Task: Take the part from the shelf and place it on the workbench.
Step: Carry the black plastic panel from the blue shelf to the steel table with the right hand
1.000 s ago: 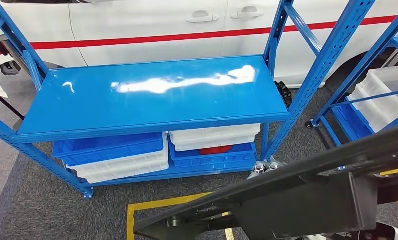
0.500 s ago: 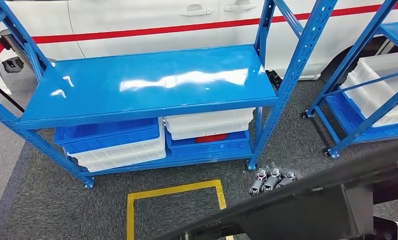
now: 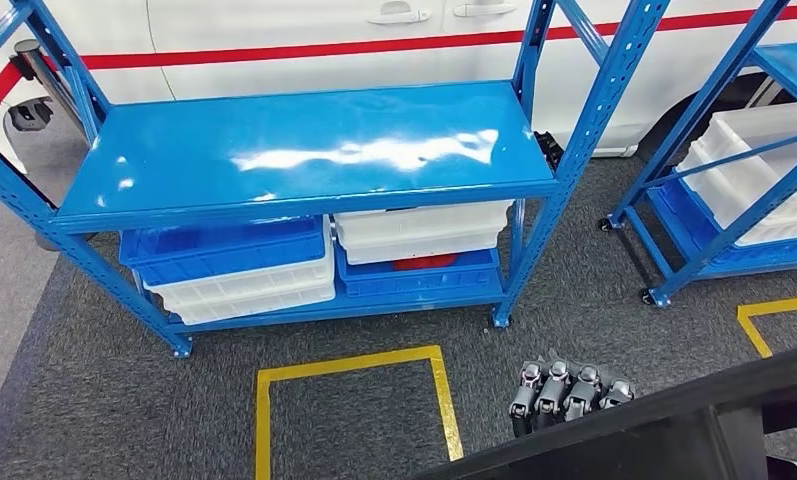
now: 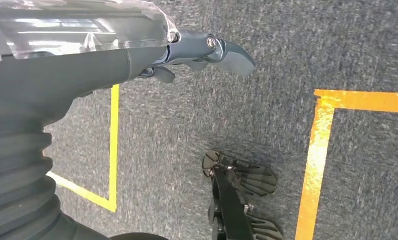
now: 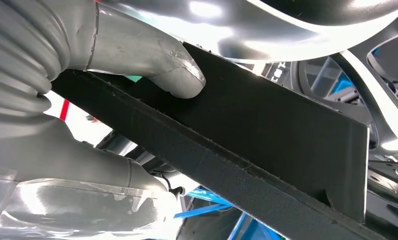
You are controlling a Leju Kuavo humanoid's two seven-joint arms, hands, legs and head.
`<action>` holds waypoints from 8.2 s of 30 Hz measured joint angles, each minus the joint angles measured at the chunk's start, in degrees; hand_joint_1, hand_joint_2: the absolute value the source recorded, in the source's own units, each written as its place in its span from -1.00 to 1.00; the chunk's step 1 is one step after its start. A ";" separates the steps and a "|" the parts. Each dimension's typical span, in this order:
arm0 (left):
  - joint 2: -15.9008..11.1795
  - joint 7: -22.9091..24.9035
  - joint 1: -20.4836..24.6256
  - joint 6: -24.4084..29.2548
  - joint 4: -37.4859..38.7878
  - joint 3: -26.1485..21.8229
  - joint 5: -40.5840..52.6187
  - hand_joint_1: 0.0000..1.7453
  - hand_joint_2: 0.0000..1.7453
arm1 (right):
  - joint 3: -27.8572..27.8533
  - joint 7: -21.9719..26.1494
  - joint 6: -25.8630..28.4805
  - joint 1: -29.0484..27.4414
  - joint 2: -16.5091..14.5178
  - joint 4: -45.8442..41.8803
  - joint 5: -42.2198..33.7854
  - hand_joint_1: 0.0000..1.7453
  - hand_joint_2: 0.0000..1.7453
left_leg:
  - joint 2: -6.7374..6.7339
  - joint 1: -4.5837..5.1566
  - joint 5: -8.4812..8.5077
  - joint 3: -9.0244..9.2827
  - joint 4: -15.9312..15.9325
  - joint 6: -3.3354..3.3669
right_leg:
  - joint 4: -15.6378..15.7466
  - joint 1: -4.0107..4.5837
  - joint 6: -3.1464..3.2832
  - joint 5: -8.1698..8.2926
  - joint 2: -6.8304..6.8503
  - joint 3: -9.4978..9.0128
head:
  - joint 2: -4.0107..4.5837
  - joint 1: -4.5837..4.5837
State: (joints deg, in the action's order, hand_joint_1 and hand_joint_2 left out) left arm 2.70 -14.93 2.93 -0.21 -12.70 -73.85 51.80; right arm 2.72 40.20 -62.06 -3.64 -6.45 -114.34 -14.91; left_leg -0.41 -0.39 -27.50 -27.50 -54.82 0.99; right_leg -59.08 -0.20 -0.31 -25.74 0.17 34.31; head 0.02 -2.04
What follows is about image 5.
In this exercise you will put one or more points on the white car with red stripe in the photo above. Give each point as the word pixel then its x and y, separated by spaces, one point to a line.
pixel 284 26

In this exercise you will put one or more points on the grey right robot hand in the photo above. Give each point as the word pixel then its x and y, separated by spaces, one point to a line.
pixel 136 49

